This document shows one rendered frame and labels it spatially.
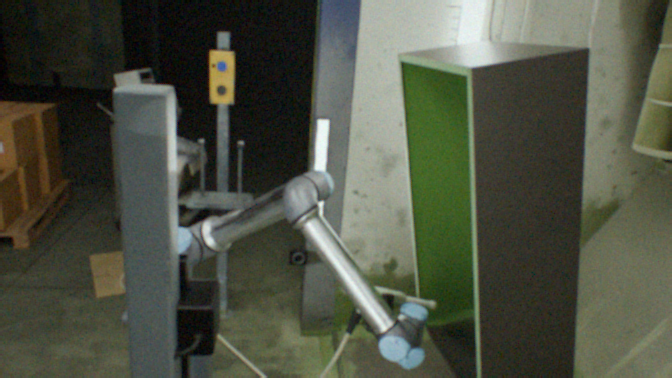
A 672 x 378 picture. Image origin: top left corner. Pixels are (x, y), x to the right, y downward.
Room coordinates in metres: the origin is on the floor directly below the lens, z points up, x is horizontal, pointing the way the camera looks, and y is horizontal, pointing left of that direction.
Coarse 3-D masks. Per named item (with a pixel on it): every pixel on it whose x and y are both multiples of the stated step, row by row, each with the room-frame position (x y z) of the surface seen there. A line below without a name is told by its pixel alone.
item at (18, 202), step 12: (0, 168) 3.53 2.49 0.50; (12, 168) 3.55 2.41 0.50; (0, 180) 3.27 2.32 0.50; (12, 180) 3.45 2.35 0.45; (0, 192) 3.23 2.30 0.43; (12, 192) 3.42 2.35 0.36; (0, 204) 3.21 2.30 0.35; (12, 204) 3.39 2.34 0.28; (0, 216) 3.21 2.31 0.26; (12, 216) 3.37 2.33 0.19; (0, 228) 3.20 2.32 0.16
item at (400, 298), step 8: (376, 288) 1.77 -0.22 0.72; (384, 288) 1.79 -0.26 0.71; (400, 296) 1.79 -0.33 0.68; (408, 296) 1.83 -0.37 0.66; (400, 304) 1.79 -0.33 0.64; (416, 304) 1.84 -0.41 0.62; (424, 304) 1.86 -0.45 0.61; (432, 304) 1.87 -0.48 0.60; (352, 320) 1.71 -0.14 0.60; (352, 328) 1.70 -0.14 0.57
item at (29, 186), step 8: (32, 160) 3.83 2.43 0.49; (24, 168) 3.63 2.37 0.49; (32, 168) 3.81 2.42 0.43; (24, 176) 3.61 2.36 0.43; (32, 176) 3.79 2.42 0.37; (24, 184) 3.60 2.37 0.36; (32, 184) 3.77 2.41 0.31; (24, 192) 3.60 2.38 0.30; (32, 192) 3.74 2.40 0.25; (40, 192) 3.94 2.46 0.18; (24, 200) 3.60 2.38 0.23; (32, 200) 3.72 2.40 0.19; (24, 208) 3.60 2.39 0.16
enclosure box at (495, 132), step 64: (448, 64) 1.48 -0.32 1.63; (512, 64) 1.37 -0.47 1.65; (576, 64) 1.41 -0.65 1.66; (448, 128) 1.98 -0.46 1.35; (512, 128) 1.37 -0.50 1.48; (576, 128) 1.42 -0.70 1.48; (448, 192) 1.99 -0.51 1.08; (512, 192) 1.38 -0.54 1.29; (576, 192) 1.43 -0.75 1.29; (448, 256) 1.99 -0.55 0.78; (512, 256) 1.39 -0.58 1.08; (576, 256) 1.44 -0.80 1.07; (448, 320) 1.95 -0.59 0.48; (512, 320) 1.40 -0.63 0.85; (576, 320) 1.45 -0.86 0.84
